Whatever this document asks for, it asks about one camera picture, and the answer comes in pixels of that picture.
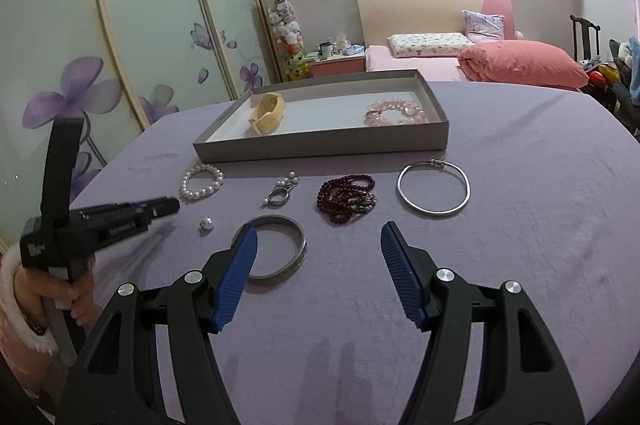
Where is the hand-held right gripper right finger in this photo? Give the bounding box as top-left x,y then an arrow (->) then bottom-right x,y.
380,221 -> 586,425

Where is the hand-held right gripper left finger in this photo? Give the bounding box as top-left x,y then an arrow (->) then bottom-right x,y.
55,225 -> 259,425

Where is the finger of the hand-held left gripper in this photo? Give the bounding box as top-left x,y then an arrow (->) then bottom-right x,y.
75,197 -> 181,226

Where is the wide silver bangle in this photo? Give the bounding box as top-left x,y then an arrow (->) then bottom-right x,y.
231,215 -> 306,283

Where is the white pearl bracelet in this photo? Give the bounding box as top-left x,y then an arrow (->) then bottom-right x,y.
179,164 -> 225,204

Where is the silver ring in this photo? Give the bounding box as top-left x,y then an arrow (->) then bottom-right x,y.
262,186 -> 292,208

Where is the dark red bead bracelet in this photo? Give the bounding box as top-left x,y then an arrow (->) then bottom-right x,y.
316,174 -> 377,226

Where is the thin silver bangle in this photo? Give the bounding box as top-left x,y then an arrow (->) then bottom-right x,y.
397,159 -> 471,218

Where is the grey shallow tray box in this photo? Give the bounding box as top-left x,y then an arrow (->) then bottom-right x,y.
193,70 -> 449,163

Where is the person's left hand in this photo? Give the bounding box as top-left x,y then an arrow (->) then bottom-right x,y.
14,254 -> 97,331

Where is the yellow wrist watch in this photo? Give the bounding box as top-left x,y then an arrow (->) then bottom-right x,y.
248,92 -> 287,136

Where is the floral sliding door wardrobe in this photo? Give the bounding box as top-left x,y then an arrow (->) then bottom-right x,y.
0,0 -> 281,251

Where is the pink bed sheet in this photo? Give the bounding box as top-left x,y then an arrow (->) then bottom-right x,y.
364,45 -> 468,83

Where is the pink nightstand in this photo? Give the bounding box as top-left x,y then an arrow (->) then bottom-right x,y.
302,52 -> 366,79

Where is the plush toy tower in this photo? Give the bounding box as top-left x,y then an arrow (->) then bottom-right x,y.
263,0 -> 307,80

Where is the white printed pillow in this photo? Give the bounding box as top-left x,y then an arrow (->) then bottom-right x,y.
388,32 -> 475,59

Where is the coral pillow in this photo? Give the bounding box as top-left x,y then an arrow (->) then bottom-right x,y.
458,40 -> 590,90

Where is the purple floral pillow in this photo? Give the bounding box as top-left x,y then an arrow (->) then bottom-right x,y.
461,10 -> 506,42

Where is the cream and pink headboard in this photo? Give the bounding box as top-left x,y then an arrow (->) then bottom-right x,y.
355,0 -> 516,46

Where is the red and yellow toy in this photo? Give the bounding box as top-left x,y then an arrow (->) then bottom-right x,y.
587,62 -> 621,90

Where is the dark wooden chair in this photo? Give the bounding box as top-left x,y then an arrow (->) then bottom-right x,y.
570,15 -> 601,63

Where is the blue fleece garment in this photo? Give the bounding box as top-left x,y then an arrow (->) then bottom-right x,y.
627,36 -> 640,96

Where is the pink bead bracelet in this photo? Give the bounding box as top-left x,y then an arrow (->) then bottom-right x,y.
364,97 -> 427,127

